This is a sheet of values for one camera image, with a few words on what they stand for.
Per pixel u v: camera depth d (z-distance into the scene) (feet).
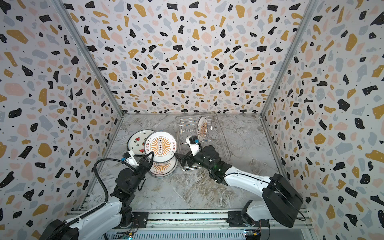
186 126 3.71
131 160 2.39
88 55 2.82
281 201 1.38
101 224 1.78
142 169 2.36
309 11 2.36
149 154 2.58
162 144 2.72
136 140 3.39
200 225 2.40
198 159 2.25
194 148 2.21
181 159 2.21
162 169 2.94
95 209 1.68
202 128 3.36
